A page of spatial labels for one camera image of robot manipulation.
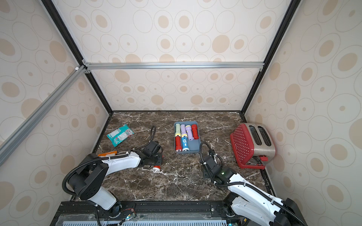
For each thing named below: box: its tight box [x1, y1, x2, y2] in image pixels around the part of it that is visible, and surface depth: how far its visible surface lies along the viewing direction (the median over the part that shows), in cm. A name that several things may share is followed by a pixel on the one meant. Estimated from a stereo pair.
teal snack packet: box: [106, 124, 135, 148], surface depth 105 cm
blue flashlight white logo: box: [181, 137, 190, 152], surface depth 99 cm
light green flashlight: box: [174, 123, 181, 137], surface depth 107 cm
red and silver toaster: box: [230, 122, 276, 170], surface depth 85 cm
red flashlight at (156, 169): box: [152, 165, 161, 173], surface depth 87 cm
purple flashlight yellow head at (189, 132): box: [185, 125, 194, 141], surface depth 105 cm
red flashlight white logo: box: [174, 135, 183, 153], surface depth 99 cm
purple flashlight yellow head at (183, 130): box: [180, 123, 188, 138], surface depth 105 cm
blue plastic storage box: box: [173, 121, 202, 154], surface depth 101 cm
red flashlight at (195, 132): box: [191, 124, 200, 140], surface depth 106 cm
